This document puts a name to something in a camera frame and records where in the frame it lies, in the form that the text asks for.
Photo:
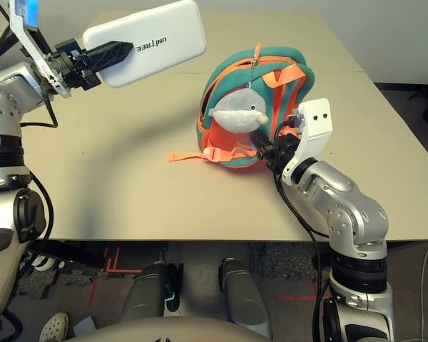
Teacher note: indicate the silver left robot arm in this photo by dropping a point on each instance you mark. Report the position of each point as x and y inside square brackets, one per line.
[3, 107]

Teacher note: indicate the red floor tape cross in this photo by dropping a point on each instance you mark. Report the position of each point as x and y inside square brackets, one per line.
[296, 296]

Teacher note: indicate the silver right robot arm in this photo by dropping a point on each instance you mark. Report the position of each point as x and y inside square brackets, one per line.
[353, 213]

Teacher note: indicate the grey robot torso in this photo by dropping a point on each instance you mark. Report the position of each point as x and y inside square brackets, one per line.
[171, 331]

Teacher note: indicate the white perforated shoe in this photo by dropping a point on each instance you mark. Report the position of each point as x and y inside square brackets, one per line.
[55, 327]

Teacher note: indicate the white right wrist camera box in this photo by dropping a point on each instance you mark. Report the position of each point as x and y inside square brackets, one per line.
[315, 124]

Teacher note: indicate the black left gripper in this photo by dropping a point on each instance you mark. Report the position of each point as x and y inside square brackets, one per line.
[73, 66]

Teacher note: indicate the grey flat floor piece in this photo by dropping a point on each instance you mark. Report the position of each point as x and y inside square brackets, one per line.
[85, 326]

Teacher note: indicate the red floor tape lines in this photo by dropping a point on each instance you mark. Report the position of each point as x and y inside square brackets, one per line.
[108, 265]

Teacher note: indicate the white pencil case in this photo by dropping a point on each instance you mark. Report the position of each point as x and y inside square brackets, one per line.
[164, 39]

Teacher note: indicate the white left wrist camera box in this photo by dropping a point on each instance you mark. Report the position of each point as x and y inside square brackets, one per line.
[28, 35]

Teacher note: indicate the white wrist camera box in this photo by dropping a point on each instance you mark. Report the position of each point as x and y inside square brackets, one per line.
[315, 124]
[28, 35]

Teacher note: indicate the teal and orange backpack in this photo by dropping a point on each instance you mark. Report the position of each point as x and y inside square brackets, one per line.
[235, 71]

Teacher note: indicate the grey robot right leg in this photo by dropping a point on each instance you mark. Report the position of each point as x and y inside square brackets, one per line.
[244, 295]

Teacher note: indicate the dark grey floor mat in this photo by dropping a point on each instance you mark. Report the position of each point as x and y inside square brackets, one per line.
[289, 258]

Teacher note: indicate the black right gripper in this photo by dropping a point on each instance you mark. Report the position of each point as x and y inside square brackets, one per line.
[283, 149]

